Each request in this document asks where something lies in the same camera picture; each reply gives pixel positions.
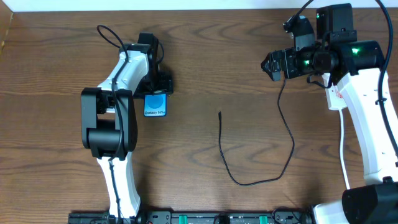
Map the white power strip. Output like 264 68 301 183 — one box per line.
322 73 347 112

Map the cardboard box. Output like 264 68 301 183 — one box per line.
0 1 14 52

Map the black USB charging cable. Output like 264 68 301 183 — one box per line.
218 79 295 187

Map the blue Samsung Galaxy smartphone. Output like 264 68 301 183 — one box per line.
144 94 167 117

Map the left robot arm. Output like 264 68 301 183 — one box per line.
80 32 174 222

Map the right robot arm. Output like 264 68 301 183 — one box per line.
261 4 397 223

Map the white power strip cord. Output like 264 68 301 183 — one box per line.
338 108 352 190

